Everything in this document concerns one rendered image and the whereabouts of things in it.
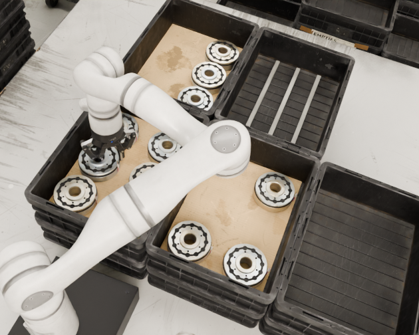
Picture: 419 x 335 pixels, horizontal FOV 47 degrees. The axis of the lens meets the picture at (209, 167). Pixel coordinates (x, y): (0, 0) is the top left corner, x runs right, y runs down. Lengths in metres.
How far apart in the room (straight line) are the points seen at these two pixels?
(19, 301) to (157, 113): 0.41
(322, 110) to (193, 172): 0.72
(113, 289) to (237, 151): 0.50
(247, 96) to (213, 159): 0.63
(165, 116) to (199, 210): 0.35
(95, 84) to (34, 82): 0.71
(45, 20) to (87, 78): 2.01
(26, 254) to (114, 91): 0.34
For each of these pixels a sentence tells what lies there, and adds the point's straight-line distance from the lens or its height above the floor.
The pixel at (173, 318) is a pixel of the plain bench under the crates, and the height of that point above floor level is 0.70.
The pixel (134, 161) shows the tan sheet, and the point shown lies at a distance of 1.29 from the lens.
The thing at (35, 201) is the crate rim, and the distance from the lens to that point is 1.15.
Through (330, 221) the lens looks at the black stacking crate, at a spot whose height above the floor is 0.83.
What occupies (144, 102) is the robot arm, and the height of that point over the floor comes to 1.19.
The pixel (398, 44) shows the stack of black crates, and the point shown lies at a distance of 2.55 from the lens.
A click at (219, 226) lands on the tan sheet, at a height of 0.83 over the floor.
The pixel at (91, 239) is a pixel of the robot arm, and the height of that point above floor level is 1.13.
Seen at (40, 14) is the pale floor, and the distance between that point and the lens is 3.03.
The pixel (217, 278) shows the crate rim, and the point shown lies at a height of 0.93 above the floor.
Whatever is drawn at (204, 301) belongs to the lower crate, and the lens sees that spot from 1.22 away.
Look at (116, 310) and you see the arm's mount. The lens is 1.18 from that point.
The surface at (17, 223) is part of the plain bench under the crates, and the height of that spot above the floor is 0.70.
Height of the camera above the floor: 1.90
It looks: 56 degrees down
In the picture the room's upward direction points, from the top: 10 degrees clockwise
